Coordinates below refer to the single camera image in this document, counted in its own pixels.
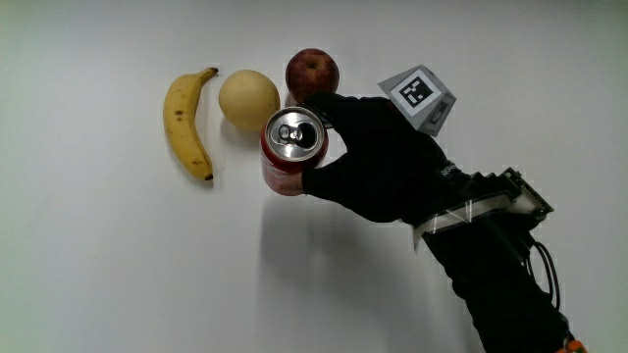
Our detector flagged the person's right hand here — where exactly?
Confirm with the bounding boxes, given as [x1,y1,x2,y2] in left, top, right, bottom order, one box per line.
[299,64,473,226]

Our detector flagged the yellow round pear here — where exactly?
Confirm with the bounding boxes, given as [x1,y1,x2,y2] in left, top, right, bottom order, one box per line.
[218,69,282,132]

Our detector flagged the black cable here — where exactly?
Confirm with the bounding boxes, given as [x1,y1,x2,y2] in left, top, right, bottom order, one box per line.
[524,240,562,312]

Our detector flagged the red cola can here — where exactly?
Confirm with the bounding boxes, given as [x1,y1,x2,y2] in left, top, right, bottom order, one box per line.
[259,106,331,198]

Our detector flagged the red apple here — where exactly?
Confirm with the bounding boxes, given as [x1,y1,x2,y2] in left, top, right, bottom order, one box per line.
[285,47,340,105]

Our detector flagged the yellow banana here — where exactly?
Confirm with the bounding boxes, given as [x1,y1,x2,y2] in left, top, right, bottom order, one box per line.
[162,67,220,182]

